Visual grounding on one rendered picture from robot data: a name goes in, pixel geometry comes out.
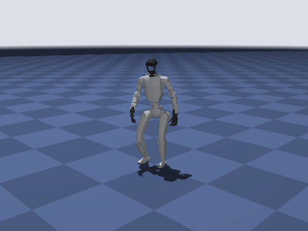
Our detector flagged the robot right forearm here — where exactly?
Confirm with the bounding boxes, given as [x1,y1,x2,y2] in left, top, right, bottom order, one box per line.
[130,92,139,110]

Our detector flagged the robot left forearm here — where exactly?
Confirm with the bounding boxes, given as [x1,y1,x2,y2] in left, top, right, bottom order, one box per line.
[171,92,179,114]

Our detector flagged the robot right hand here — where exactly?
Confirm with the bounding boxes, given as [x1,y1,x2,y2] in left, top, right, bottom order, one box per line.
[130,106,136,123]

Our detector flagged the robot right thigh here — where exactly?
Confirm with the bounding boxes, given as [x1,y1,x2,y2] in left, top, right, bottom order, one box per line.
[136,110,152,145]

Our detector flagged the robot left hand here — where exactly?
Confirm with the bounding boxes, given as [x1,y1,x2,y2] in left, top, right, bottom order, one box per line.
[169,110,178,126]

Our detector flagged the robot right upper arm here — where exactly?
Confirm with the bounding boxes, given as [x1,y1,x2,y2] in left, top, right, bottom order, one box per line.
[135,77,144,98]

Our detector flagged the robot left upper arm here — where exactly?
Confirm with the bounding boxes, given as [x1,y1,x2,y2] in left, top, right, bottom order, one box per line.
[160,76,175,99]

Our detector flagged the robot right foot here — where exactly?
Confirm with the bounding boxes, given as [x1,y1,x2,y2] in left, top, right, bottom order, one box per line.
[138,157,150,164]

